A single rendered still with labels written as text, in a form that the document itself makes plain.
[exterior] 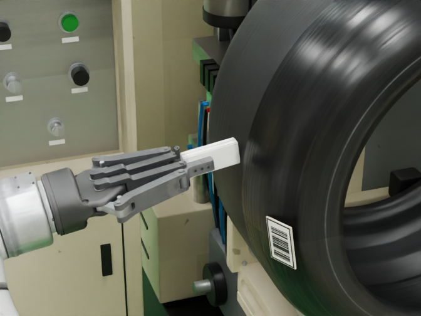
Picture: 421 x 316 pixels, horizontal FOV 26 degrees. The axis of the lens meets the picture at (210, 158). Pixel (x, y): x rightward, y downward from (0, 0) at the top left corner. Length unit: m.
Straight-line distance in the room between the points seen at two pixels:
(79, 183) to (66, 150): 0.67
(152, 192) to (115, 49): 0.69
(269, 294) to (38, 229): 0.51
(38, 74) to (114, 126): 0.18
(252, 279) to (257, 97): 0.46
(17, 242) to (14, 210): 0.04
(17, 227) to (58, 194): 0.06
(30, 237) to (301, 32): 0.39
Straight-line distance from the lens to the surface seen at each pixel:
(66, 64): 1.69
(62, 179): 1.05
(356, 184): 1.55
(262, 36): 1.13
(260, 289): 1.45
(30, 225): 1.04
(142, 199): 1.04
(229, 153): 1.10
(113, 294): 1.89
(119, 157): 1.12
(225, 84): 1.17
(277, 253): 1.09
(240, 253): 1.49
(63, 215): 1.05
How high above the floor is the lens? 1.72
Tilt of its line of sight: 28 degrees down
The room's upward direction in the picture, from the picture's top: straight up
